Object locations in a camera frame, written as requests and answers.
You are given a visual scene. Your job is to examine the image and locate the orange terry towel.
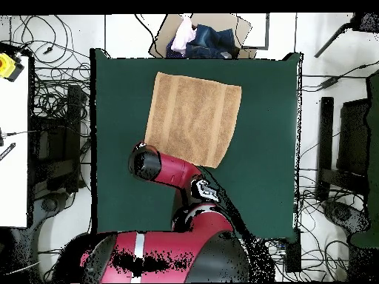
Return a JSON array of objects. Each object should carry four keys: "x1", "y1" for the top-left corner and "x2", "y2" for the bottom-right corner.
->
[{"x1": 144, "y1": 71, "x2": 243, "y2": 169}]

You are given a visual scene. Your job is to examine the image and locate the black flat tool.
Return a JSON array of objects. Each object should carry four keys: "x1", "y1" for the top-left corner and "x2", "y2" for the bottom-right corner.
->
[{"x1": 0, "y1": 142, "x2": 16, "y2": 162}]

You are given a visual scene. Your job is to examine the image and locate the black stand base with caster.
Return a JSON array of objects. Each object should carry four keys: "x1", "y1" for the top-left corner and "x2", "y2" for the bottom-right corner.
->
[
  {"x1": 322, "y1": 199, "x2": 371, "y2": 237},
  {"x1": 30, "y1": 191, "x2": 76, "y2": 231}
]

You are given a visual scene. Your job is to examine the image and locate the pink garment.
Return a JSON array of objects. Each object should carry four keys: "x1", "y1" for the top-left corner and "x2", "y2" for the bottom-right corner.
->
[{"x1": 170, "y1": 14, "x2": 198, "y2": 55}]

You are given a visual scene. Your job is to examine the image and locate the dark green table cloth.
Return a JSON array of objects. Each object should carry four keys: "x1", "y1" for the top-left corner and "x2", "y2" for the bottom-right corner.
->
[{"x1": 90, "y1": 48, "x2": 303, "y2": 243}]

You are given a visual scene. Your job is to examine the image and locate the blue denim jeans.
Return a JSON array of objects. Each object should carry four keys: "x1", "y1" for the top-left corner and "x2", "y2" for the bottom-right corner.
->
[{"x1": 165, "y1": 24, "x2": 241, "y2": 59}]

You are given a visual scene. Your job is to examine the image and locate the white desk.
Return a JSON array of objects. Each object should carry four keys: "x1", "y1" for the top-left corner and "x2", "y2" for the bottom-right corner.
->
[{"x1": 0, "y1": 55, "x2": 30, "y2": 229}]

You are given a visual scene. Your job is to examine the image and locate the brown cardboard box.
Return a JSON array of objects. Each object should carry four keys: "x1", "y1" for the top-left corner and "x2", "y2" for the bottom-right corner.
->
[{"x1": 148, "y1": 13, "x2": 258, "y2": 59}]

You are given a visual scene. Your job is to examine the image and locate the yellow emergency stop button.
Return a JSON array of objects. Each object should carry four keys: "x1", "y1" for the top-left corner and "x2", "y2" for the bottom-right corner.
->
[{"x1": 0, "y1": 53, "x2": 25, "y2": 83}]

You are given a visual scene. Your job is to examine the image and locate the green cloth covered table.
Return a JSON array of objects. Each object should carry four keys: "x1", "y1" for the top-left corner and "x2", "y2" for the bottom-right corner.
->
[{"x1": 350, "y1": 70, "x2": 379, "y2": 249}]

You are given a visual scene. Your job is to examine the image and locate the black tripod leg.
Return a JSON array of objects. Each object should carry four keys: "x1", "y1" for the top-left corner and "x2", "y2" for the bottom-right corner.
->
[{"x1": 314, "y1": 13, "x2": 379, "y2": 58}]

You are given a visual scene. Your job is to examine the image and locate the black frame stand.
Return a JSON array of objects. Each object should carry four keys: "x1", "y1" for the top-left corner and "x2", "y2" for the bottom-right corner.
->
[{"x1": 29, "y1": 84, "x2": 91, "y2": 195}]

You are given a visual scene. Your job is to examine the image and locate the black floor cable tangle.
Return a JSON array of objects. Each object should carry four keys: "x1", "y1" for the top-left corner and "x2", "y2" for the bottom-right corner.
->
[
  {"x1": 272, "y1": 189, "x2": 356, "y2": 282},
  {"x1": 38, "y1": 248, "x2": 60, "y2": 284},
  {"x1": 10, "y1": 14, "x2": 91, "y2": 119}
]

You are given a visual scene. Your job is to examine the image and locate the black cable with adapter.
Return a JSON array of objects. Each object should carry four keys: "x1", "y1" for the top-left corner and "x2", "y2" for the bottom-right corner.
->
[{"x1": 301, "y1": 60, "x2": 379, "y2": 92}]

